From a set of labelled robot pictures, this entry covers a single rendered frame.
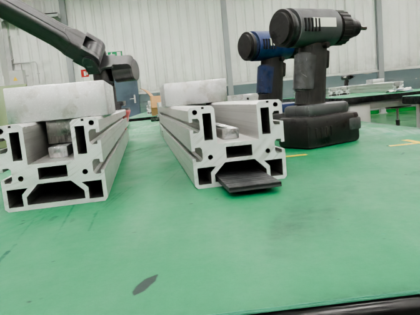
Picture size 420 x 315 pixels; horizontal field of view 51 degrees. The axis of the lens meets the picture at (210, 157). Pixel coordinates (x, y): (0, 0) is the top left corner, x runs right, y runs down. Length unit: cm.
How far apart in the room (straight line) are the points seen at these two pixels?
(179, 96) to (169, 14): 1175
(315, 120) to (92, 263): 49
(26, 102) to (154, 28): 1192
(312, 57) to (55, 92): 40
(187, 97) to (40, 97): 32
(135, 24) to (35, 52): 275
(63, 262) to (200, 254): 9
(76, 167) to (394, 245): 31
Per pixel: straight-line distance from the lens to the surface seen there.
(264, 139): 47
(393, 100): 374
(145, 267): 27
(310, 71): 73
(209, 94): 78
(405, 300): 22
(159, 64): 1232
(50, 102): 53
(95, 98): 53
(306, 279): 23
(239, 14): 1257
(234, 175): 47
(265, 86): 93
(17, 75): 1276
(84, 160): 46
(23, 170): 47
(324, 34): 74
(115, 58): 126
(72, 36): 123
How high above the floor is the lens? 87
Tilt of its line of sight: 8 degrees down
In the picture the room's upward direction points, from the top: 5 degrees counter-clockwise
